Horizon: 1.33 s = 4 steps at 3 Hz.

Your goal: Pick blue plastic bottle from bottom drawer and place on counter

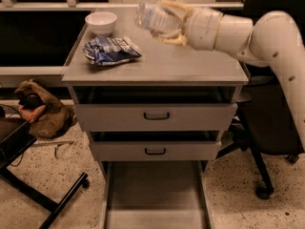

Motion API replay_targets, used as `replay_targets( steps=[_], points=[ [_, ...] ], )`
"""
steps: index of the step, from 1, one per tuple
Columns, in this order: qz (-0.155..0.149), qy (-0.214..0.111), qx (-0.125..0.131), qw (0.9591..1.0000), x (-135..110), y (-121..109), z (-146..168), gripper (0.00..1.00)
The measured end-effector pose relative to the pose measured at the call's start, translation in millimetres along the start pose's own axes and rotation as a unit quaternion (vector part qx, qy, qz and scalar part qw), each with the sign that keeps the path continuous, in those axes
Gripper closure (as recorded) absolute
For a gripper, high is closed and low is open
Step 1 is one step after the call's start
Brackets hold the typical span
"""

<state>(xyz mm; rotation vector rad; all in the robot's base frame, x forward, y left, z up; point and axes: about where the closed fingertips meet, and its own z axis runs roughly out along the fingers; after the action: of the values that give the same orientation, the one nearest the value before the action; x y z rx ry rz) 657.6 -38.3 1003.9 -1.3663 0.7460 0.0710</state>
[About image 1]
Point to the bottom grey drawer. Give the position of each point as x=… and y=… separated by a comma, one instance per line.
x=155, y=195

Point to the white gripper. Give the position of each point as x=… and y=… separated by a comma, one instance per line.
x=203, y=28

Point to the blue plastic bottle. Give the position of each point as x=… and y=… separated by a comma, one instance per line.
x=152, y=17

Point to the grey drawer cabinet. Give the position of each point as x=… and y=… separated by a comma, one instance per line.
x=159, y=66

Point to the middle grey drawer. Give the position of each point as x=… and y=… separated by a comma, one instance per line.
x=148, y=146

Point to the white ceramic bowl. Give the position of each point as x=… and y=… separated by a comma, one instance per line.
x=101, y=23

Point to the grey drawer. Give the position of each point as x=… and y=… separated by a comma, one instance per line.
x=126, y=109
x=155, y=195
x=148, y=146

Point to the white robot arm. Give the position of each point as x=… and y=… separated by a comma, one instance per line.
x=273, y=40

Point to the blue chip bag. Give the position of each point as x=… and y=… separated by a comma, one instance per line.
x=110, y=51

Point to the brown backpack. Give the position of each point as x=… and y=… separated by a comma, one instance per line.
x=50, y=120

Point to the top grey drawer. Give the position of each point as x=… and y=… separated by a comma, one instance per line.
x=126, y=109

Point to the black office chair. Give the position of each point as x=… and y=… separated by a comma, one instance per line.
x=264, y=122

